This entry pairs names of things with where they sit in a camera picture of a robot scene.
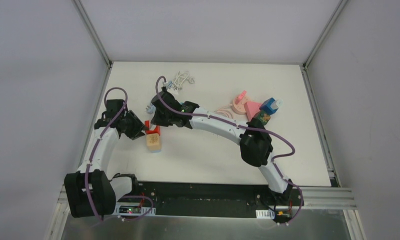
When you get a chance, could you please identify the green patterned cube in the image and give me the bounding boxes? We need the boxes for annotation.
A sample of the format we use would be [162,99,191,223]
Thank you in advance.
[254,110,271,126]

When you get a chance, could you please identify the blue cube socket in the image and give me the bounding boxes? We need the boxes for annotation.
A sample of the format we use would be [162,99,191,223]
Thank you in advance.
[259,97,279,115]

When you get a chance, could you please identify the pink round socket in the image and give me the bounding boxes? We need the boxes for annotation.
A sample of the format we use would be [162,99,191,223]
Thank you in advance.
[231,90,250,115]

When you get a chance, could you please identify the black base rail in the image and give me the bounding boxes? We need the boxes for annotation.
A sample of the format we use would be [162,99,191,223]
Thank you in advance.
[113,181,303,219]

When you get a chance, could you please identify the white coiled cable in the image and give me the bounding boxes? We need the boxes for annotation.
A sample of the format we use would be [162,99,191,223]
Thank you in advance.
[168,70,196,92]

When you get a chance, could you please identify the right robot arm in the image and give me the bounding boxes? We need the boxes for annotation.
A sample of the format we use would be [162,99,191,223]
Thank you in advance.
[151,90,295,205]

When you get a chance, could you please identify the pink triangular block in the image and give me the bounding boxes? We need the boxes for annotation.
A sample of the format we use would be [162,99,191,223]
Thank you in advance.
[244,101,262,121]

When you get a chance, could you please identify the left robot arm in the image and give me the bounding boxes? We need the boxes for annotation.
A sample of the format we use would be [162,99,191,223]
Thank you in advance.
[64,99,146,218]

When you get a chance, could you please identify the red cube adapter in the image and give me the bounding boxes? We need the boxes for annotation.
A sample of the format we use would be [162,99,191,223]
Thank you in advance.
[144,120,161,136]

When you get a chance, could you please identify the light blue power strip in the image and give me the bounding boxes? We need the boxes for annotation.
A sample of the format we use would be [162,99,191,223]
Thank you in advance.
[146,81,172,114]

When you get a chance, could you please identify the beige cube adapter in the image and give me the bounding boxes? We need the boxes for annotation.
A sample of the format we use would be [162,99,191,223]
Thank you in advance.
[146,133,162,153]

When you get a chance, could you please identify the white usb charger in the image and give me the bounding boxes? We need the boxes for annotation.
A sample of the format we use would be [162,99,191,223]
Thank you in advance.
[271,99,283,110]

